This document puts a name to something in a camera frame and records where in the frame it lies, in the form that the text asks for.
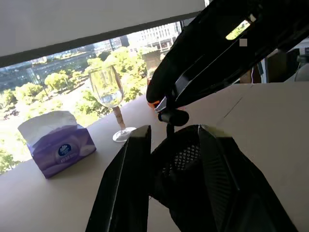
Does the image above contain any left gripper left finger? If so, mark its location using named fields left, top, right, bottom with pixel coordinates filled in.
left=85, top=124, right=152, bottom=232

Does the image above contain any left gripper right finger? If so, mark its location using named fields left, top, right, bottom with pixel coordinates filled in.
left=197, top=124, right=299, bottom=232

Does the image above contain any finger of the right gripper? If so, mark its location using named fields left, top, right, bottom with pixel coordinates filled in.
left=145, top=0, right=263, bottom=103
left=168, top=33, right=285, bottom=108

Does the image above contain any purple tissue box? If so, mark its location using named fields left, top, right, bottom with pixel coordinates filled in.
left=17, top=110, right=98, bottom=180

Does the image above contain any glass flask with orange liquid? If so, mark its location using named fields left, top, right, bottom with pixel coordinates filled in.
left=141, top=49, right=162, bottom=109

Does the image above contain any clear wine glass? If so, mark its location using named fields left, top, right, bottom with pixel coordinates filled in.
left=88, top=65, right=137, bottom=143

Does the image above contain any black window frame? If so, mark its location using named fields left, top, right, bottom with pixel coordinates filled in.
left=0, top=11, right=206, bottom=69

